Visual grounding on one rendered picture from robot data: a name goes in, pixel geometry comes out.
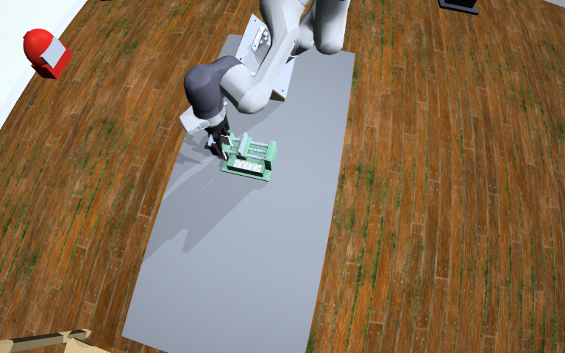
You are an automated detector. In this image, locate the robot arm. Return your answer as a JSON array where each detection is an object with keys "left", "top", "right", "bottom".
[{"left": 180, "top": 0, "right": 350, "bottom": 135}]

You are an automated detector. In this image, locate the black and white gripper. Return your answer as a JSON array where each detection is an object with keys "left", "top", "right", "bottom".
[{"left": 204, "top": 111, "right": 231, "bottom": 160}]

